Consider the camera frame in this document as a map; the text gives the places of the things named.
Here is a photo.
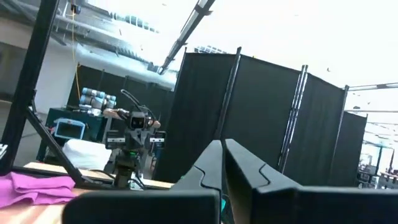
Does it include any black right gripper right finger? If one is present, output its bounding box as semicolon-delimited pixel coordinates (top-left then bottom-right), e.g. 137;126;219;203
224;138;302;224

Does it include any dark green cabinet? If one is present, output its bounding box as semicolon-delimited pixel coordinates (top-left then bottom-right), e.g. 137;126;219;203
37;107;108;162

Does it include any purple cloth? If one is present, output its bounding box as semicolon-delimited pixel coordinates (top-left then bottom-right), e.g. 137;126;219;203
0;172;77;208

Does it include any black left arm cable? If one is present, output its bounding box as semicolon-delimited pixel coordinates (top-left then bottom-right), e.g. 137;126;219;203
120;89;156;119

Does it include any black aluminium table frame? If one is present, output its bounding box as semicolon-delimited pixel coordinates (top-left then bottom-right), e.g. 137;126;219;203
0;0;119;190

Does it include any white bundle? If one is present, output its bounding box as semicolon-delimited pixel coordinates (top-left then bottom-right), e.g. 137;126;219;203
62;139;113;171

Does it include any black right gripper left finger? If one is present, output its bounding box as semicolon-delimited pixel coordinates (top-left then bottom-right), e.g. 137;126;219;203
172;139;224;191

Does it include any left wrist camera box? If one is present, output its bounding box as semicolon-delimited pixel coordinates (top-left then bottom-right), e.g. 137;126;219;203
127;111;148;131

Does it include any light blue teach pendant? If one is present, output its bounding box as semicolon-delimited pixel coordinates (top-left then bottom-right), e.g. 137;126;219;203
54;118;86;140

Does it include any black folding partition screen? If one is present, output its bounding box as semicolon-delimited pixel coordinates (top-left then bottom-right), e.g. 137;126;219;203
154;46;368;187

